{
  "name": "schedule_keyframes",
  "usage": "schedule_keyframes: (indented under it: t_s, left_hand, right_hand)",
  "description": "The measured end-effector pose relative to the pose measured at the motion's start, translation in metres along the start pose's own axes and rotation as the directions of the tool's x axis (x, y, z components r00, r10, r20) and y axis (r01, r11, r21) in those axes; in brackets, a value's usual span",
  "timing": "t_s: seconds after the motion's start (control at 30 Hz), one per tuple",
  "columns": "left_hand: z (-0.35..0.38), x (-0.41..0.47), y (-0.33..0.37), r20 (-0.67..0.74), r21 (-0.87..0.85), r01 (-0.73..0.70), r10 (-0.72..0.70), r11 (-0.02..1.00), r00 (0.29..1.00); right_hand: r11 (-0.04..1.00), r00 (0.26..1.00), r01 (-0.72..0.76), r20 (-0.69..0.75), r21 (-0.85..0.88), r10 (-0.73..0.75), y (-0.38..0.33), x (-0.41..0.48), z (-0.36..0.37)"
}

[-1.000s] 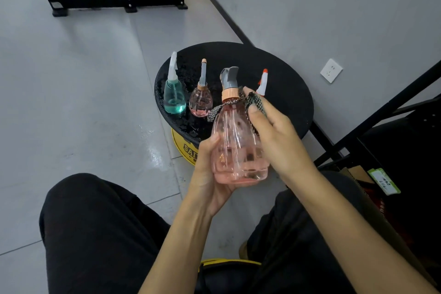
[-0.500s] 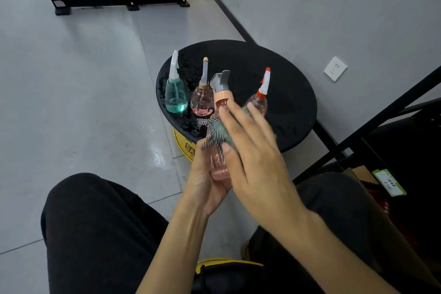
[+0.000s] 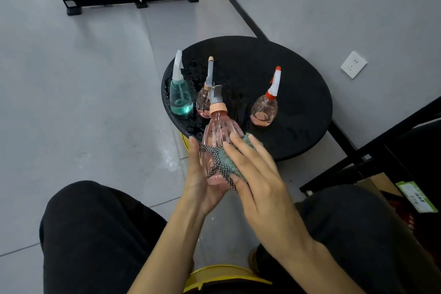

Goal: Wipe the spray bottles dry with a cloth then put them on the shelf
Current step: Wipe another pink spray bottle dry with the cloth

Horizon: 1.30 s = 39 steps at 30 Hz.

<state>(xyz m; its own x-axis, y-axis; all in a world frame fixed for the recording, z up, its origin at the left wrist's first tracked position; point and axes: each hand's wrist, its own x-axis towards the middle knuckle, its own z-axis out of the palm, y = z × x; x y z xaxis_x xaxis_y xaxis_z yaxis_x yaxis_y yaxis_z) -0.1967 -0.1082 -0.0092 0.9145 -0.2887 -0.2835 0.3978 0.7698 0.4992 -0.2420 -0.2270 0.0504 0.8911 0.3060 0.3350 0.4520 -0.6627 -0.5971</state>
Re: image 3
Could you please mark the person's left hand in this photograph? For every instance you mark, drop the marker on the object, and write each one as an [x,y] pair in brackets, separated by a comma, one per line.
[200,190]

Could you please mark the person's right hand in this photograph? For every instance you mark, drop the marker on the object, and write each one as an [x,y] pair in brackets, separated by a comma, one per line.
[268,200]

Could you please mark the green cleaning cloth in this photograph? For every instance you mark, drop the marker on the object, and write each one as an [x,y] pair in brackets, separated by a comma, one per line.
[227,163]

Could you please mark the pink spray bottle grey nozzle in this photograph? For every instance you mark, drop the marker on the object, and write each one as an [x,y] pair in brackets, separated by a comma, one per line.
[218,125]
[204,101]

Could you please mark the pink bottle orange white nozzle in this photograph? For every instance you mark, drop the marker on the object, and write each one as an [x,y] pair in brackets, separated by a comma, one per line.
[263,113]

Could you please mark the green spray bottle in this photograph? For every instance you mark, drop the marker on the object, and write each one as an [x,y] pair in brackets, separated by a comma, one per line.
[181,101]

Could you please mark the black metal rack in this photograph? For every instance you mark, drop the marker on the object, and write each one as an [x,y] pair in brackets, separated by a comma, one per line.
[396,159]

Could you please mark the person's left forearm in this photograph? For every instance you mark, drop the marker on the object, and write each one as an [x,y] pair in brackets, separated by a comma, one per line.
[165,256]

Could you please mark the person's light shoe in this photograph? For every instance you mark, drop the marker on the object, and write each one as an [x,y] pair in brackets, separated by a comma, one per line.
[253,261]

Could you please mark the yellow barrel base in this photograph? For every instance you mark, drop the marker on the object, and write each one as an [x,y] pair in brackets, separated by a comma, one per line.
[185,140]

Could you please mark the yellow round stool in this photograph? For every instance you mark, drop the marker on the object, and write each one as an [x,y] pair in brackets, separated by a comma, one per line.
[220,274]

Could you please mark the round black table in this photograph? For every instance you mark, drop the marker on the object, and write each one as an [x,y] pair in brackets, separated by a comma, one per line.
[303,104]

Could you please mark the brown cardboard box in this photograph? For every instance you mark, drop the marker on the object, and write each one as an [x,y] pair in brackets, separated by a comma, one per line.
[379,181]

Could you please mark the green white label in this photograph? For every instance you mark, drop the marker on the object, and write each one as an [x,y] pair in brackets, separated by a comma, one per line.
[417,197]

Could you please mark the white wall socket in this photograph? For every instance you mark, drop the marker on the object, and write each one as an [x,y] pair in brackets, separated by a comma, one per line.
[353,64]

